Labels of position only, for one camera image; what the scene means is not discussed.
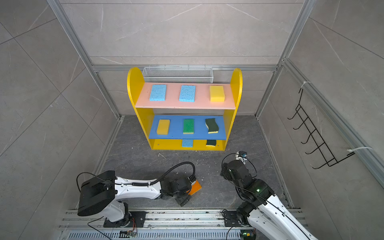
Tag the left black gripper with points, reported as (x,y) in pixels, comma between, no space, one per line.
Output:
(185,200)

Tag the orange sponge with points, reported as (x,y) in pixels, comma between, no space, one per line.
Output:
(196,186)

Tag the blue sponge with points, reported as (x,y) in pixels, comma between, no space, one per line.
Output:
(158,93)
(187,143)
(187,94)

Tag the dark green sponge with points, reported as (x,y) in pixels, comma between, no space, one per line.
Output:
(211,143)
(212,126)

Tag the bright green sponge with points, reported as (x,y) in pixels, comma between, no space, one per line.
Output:
(188,126)

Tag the yellow sponge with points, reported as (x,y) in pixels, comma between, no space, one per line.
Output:
(217,94)
(163,127)

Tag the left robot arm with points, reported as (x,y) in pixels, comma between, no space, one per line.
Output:
(106,194)

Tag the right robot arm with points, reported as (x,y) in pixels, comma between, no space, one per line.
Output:
(262,208)

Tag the yellow shelf pink blue boards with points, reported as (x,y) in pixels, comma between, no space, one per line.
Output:
(149,113)

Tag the metal mesh basket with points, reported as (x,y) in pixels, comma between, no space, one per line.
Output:
(178,75)

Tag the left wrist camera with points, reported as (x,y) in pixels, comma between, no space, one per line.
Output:
(192,179)

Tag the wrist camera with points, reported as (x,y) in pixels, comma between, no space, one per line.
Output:
(241,156)
(192,179)

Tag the aluminium mounting rail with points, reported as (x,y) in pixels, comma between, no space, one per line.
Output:
(159,225)

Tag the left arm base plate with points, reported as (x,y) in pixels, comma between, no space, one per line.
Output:
(137,218)

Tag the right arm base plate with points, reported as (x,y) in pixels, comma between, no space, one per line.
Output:
(230,218)

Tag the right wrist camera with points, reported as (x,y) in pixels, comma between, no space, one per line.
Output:
(241,156)

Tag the black wire hook rack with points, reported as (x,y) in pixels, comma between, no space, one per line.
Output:
(314,135)

